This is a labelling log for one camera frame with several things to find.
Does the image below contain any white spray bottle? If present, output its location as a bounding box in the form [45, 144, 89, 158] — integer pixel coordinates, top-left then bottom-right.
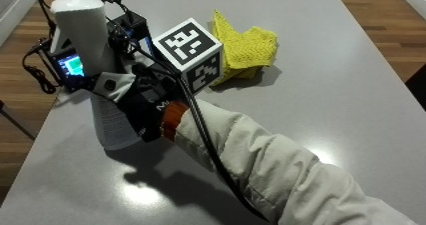
[49, 0, 144, 151]

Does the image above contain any small display module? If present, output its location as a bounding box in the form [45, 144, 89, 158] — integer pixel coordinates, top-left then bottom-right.
[42, 46, 90, 90]

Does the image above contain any orange wristband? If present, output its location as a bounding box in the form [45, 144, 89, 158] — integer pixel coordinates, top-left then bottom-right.
[160, 100, 192, 141]

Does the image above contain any black box module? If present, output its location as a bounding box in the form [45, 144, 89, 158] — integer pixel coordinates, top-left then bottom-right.
[105, 12, 154, 60]

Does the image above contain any white marker cube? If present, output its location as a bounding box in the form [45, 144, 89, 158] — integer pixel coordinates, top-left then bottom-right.
[152, 17, 224, 95]

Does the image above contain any black furniture leg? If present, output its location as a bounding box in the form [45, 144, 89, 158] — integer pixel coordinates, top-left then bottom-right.
[0, 99, 37, 140]

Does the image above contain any yellow knitted cloth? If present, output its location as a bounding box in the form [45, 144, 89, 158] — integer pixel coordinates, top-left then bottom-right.
[208, 9, 279, 87]

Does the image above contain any thin black looped cable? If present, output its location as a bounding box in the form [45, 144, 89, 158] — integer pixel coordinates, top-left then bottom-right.
[21, 38, 60, 95]

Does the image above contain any thick black cable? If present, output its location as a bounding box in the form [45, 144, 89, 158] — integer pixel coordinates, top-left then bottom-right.
[176, 77, 273, 223]

